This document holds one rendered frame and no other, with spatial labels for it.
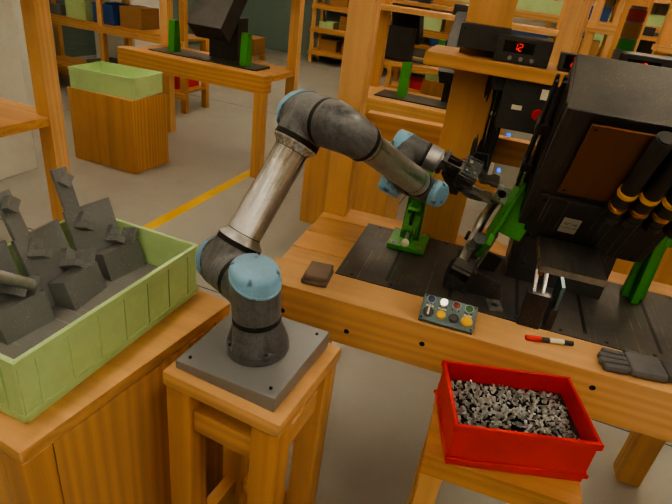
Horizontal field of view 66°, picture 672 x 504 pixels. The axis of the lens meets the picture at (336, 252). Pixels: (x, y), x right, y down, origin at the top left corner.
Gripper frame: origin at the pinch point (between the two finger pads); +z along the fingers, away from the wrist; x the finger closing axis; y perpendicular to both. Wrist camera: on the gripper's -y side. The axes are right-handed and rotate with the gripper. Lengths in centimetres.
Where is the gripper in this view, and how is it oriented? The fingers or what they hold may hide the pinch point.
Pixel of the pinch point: (498, 195)
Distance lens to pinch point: 163.6
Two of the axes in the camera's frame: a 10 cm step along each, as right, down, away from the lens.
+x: 4.8, -8.4, 2.5
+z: 8.8, 4.7, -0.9
